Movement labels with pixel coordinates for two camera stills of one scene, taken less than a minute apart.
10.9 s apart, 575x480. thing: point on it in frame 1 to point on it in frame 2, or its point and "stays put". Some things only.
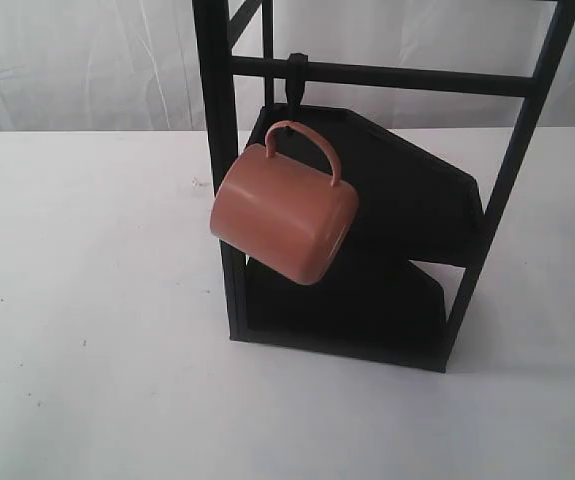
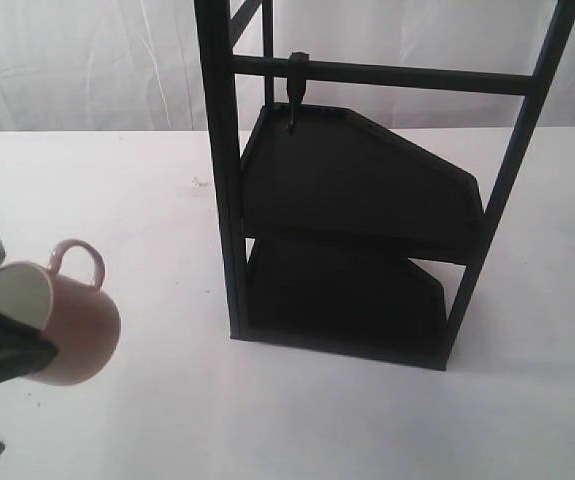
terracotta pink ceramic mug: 280,216 to 79,321
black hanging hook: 295,80 stays put
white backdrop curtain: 77,66 stays put
